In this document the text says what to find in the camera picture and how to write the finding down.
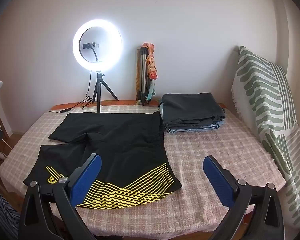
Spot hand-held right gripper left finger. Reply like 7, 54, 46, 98
18, 153, 102, 240

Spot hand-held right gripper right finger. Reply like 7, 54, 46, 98
203, 155, 285, 240

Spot black pants with yellow stripes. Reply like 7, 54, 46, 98
23, 111, 182, 209

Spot pink checked blanket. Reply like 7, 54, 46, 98
0, 104, 287, 239

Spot stack of folded dark clothes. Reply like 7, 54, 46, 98
161, 92, 227, 130

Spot orange patterned mat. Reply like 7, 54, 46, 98
49, 99, 138, 110

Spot small black tripod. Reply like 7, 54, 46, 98
86, 70, 120, 113

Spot dark striped cloth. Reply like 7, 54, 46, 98
0, 182, 20, 240

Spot striped green white pillow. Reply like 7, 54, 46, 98
230, 45, 300, 230

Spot folded silver tripod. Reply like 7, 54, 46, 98
134, 45, 153, 105

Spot black gooseneck phone holder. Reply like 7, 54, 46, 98
82, 41, 100, 63

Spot orange and black folded stand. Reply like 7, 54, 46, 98
140, 42, 158, 98

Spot black ring light cable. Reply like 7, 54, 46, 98
48, 71, 97, 113

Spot white cable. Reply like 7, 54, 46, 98
0, 140, 8, 159

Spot white ring light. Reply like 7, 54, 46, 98
72, 19, 123, 71

